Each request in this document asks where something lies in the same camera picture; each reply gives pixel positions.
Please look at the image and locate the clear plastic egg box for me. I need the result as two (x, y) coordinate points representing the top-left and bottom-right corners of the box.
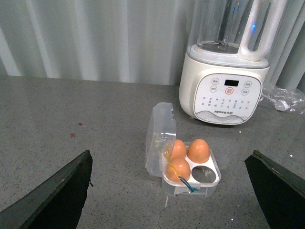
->
(145, 103), (221, 197)

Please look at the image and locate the brown egg back left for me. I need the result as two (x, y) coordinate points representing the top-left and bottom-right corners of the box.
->
(170, 139), (187, 160)

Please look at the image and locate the brown egg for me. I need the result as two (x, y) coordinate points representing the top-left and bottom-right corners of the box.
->
(165, 158), (191, 182)
(187, 139), (210, 164)
(170, 139), (187, 160)

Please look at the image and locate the brown egg back right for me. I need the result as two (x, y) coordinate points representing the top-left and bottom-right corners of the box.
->
(187, 139), (210, 164)

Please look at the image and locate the brown egg front left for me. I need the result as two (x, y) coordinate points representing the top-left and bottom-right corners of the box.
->
(165, 158), (191, 182)

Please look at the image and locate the white Joyoung blender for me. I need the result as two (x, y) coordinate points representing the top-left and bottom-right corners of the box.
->
(179, 0), (286, 125)

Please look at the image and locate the blue rubber band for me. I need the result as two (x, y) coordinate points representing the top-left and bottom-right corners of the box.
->
(178, 176), (198, 193)

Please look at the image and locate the clear plastic bag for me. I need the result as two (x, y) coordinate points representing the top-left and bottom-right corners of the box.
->
(259, 83), (305, 115)

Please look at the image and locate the white power cord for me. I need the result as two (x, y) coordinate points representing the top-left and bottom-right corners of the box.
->
(260, 94), (289, 111)

